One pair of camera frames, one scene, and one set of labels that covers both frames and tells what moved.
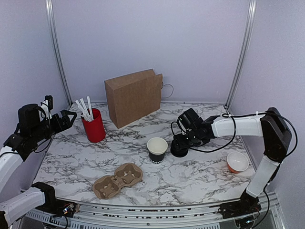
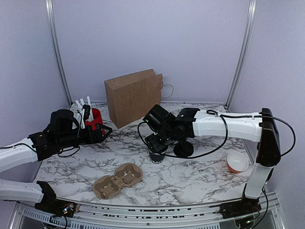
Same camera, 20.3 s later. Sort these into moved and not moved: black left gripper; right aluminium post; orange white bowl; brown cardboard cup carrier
Moved: black left gripper
Not moved: brown cardboard cup carrier; right aluminium post; orange white bowl
